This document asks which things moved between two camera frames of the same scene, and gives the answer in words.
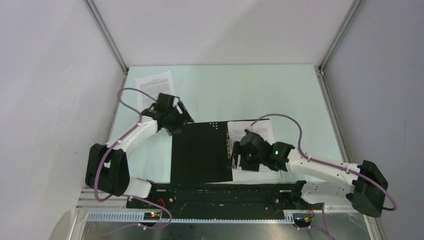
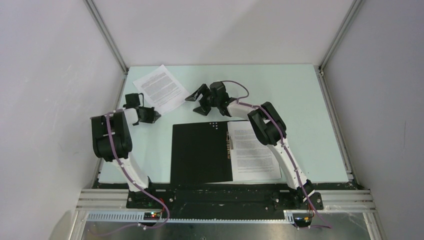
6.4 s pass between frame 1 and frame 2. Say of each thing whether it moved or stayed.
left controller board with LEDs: stayed
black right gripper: moved
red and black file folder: stayed
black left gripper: moved
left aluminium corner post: stayed
